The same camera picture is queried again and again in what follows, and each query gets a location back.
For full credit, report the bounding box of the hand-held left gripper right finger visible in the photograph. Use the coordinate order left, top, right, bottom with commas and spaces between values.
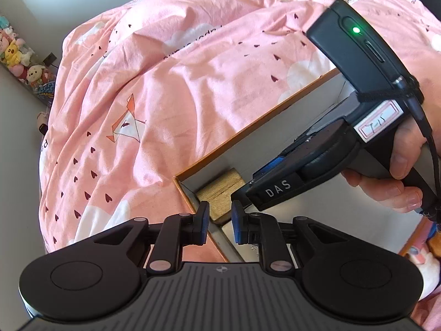
231, 201, 349, 274

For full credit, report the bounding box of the gold gift box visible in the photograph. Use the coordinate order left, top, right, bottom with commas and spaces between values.
196, 168, 246, 223

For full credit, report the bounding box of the black cable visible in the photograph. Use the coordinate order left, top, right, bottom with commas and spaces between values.
393, 76, 441, 221

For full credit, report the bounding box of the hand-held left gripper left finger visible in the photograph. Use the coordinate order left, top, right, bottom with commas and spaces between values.
80, 201, 211, 276

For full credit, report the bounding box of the person's right forearm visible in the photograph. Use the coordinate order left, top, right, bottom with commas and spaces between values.
415, 72, 441, 125

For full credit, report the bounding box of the pink printed blanket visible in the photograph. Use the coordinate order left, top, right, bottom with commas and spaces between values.
37, 0, 441, 331

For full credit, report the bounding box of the orange cardboard box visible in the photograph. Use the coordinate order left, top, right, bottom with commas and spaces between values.
172, 67, 434, 264

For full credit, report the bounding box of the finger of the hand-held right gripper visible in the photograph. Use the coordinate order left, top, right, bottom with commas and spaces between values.
252, 156, 301, 182
230, 179, 264, 212

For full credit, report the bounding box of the pile of small plush toys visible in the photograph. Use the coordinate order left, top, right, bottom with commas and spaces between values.
0, 15, 57, 106

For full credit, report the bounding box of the person's right hand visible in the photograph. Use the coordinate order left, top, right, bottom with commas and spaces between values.
343, 115, 434, 214

